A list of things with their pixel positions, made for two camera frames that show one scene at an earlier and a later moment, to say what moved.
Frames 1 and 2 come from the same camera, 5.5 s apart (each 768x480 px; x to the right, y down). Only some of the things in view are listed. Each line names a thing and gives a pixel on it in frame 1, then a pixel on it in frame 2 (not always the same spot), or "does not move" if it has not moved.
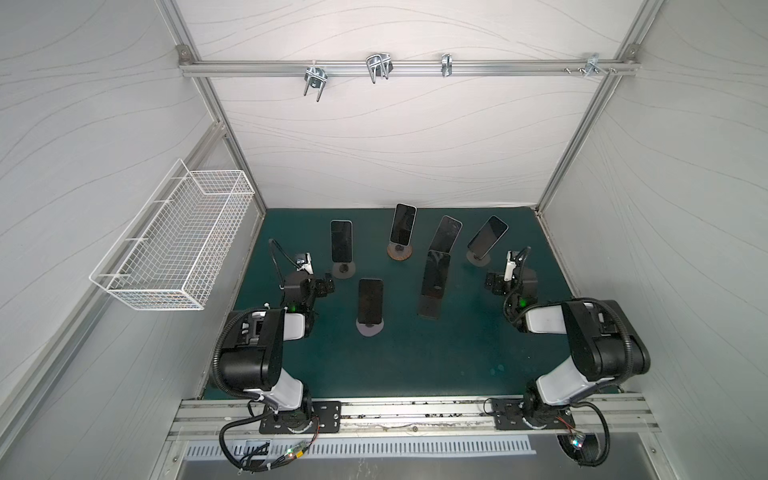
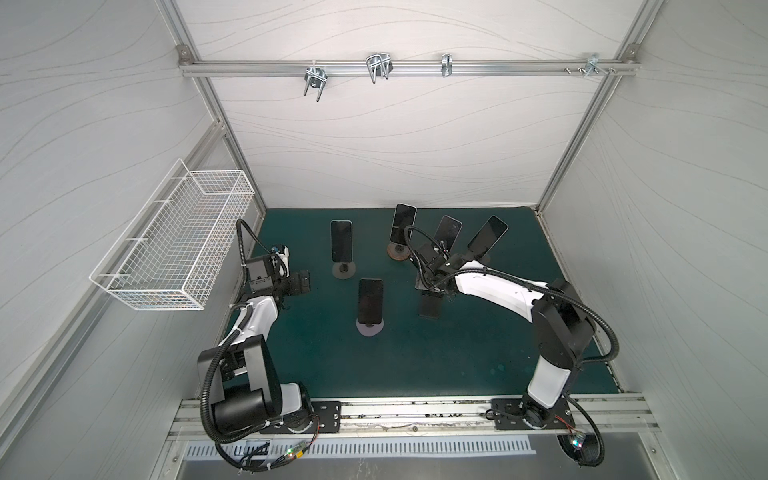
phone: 370,301 does not move
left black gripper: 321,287 -> 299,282
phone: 341,237 does not move
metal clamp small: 447,65 does not move
